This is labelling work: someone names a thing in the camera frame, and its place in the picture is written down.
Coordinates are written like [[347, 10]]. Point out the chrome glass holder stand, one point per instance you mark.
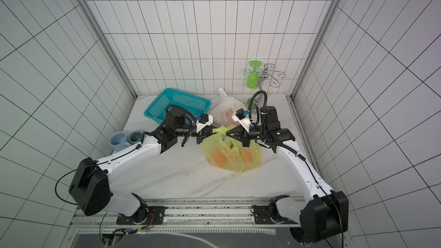
[[269, 73]]

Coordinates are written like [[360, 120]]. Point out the aluminium mounting rail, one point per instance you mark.
[[185, 217]]

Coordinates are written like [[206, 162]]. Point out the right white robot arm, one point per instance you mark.
[[324, 212]]

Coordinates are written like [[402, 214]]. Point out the green plastic wine glass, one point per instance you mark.
[[253, 75]]

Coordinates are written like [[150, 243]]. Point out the dark teal cup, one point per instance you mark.
[[135, 137]]

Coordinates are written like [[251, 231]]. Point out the green plastic bag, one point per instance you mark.
[[221, 143]]

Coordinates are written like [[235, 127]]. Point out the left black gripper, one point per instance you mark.
[[200, 134]]

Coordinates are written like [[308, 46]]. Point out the orange one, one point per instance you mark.
[[219, 159]]

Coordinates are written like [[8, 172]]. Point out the orange two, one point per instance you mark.
[[247, 157]]

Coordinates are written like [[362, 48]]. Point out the white printed plastic bag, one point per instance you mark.
[[226, 108]]

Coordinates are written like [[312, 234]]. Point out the light blue cup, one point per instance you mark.
[[119, 141]]

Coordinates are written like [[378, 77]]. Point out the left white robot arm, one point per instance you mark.
[[92, 186]]

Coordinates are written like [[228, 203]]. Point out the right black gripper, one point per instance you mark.
[[246, 136]]

